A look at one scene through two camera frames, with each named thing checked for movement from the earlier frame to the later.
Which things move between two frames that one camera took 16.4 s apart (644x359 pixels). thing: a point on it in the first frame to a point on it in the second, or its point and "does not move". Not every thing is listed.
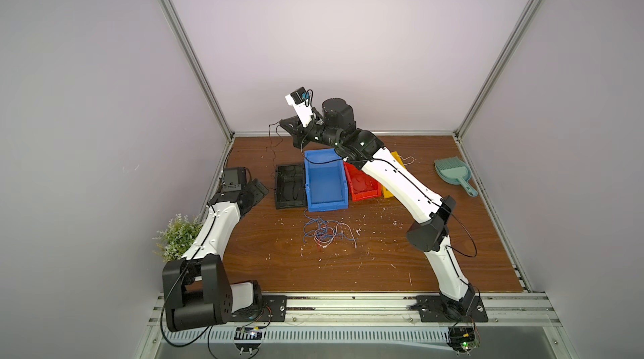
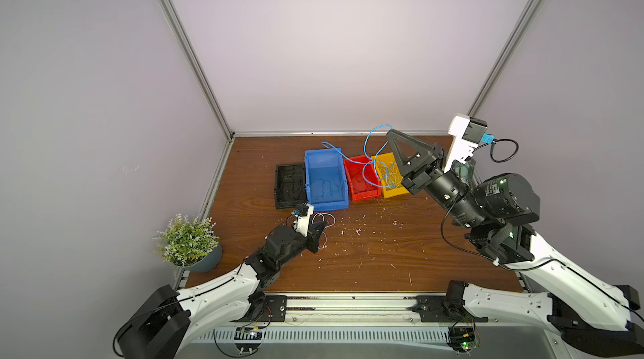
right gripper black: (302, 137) to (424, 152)
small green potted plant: (172, 243) does not move
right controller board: (462, 339) does not move
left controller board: (247, 340) does not move
